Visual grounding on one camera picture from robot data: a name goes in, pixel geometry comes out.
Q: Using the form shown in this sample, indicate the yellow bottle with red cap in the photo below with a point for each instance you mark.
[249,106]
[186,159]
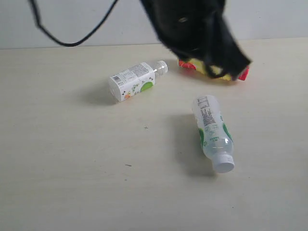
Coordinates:
[198,66]

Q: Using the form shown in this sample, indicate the white square capless bottle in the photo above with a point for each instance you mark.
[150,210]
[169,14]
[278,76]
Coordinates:
[136,79]

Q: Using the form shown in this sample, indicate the green white label yogurt bottle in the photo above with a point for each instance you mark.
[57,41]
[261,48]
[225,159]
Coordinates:
[215,139]

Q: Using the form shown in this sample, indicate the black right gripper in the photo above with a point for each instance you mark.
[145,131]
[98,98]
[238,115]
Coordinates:
[196,29]

